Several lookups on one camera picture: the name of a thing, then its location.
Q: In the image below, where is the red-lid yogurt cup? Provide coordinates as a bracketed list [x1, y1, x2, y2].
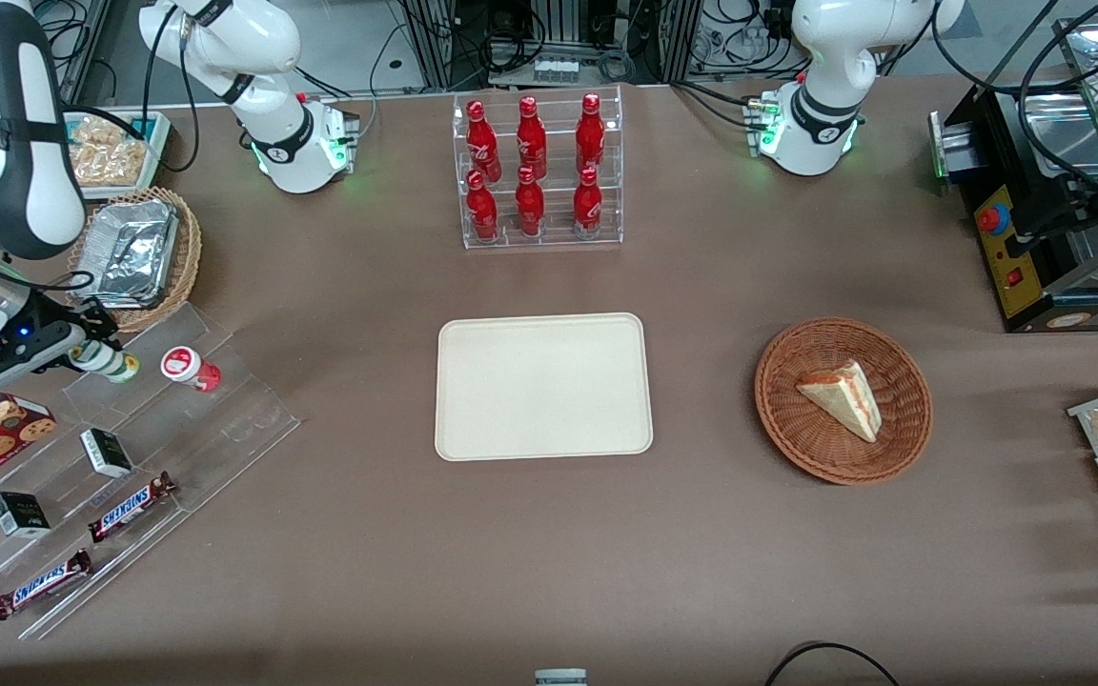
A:
[160, 346, 223, 394]

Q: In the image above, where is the white plastic snack bin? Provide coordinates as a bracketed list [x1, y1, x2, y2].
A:
[61, 111, 173, 203]

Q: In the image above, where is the black sealing machine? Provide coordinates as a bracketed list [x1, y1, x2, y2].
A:
[928, 17, 1098, 334]

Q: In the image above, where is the green-lid yogurt cup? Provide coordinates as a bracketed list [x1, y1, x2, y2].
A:
[72, 339, 142, 385]

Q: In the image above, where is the large clear cracker bag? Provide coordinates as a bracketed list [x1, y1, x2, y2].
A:
[72, 140, 149, 189]

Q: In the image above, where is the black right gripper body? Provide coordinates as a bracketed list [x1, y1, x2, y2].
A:
[30, 290, 91, 336]

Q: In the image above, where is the clear acrylic stepped display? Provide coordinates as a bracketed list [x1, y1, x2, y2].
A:
[0, 303, 302, 641]

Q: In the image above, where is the beige plastic tray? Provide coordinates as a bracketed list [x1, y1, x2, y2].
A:
[435, 313, 654, 462]

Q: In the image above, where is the small black box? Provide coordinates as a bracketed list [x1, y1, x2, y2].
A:
[0, 492, 52, 539]
[80, 429, 135, 479]

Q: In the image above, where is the brown round wicker basket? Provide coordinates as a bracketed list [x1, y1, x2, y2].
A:
[755, 317, 934, 486]

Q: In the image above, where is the wrapped triangle sandwich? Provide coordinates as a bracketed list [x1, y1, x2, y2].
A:
[796, 360, 884, 444]

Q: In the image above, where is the silver foil tray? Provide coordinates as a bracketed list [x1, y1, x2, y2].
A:
[69, 199, 180, 311]

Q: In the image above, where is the black looped cable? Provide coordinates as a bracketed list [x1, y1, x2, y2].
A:
[763, 641, 903, 686]

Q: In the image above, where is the red cola bottle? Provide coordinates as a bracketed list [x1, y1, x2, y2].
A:
[515, 166, 547, 238]
[465, 170, 500, 242]
[575, 92, 606, 177]
[573, 166, 604, 236]
[516, 95, 549, 180]
[466, 100, 503, 184]

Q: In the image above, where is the light oval wicker basket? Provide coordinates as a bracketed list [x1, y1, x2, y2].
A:
[66, 187, 203, 333]

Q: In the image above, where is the clear acrylic bottle rack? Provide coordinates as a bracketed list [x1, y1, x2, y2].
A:
[452, 84, 624, 251]

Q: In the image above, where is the snickers chocolate bar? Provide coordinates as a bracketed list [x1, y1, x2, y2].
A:
[0, 549, 94, 621]
[87, 472, 178, 544]

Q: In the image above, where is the small clear cracker bag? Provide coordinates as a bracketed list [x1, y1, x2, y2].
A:
[66, 115, 132, 147]

